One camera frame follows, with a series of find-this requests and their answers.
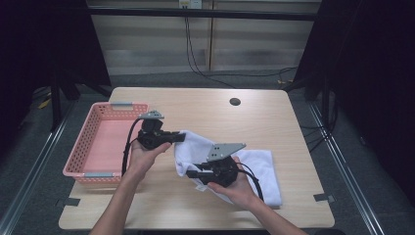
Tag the yellow strip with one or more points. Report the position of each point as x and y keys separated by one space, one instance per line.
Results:
x=44 y=104

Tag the white wall socket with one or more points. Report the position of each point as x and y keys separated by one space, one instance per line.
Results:
x=195 y=4

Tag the person's right hand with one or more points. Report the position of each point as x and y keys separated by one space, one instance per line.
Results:
x=239 y=192

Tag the dark tape piece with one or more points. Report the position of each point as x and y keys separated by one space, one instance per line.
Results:
x=70 y=201
x=324 y=197

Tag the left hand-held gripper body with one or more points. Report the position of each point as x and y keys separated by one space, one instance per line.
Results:
x=151 y=137

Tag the metal floor rail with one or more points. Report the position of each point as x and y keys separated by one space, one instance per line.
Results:
x=39 y=164
x=357 y=194

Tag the black horizontal bar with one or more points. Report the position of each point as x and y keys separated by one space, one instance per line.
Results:
x=147 y=13

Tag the pink plastic basket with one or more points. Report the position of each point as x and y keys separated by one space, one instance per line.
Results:
x=104 y=143

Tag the black metal stand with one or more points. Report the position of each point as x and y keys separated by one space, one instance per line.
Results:
x=55 y=104
x=325 y=107

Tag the white patterned t-shirt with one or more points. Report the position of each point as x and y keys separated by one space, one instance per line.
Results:
x=261 y=163

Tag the person's left hand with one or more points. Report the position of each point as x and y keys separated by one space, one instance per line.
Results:
x=145 y=160

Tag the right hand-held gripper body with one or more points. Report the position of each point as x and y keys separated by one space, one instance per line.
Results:
x=223 y=171

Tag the black curtain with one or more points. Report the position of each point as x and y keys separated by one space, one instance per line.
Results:
x=375 y=65
x=39 y=49

